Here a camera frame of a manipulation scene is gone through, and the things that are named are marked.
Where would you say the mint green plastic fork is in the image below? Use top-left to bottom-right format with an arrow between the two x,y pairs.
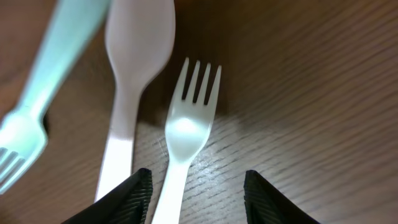
1,0 -> 110,194

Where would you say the white plastic spoon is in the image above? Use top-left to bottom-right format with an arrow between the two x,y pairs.
95,0 -> 175,201

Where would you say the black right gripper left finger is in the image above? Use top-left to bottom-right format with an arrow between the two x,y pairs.
63,168 -> 153,224

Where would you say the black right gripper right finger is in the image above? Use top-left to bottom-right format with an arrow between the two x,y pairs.
244,170 -> 319,224

